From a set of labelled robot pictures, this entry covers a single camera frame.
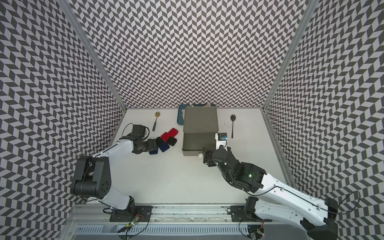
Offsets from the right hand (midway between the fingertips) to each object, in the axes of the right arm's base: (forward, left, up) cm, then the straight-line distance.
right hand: (211, 151), depth 69 cm
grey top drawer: (+9, +9, -8) cm, 16 cm away
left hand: (+13, +37, -20) cm, 44 cm away
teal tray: (+41, +21, -23) cm, 51 cm away
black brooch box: (+20, +25, -23) cm, 39 cm away
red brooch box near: (+24, +30, -22) cm, 44 cm away
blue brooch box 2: (+16, +30, -24) cm, 41 cm away
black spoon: (+39, -20, -23) cm, 49 cm away
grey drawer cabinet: (+18, +5, -2) cm, 19 cm away
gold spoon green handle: (+43, +39, -22) cm, 62 cm away
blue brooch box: (+8, +33, -15) cm, 37 cm away
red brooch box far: (+27, +25, -23) cm, 43 cm away
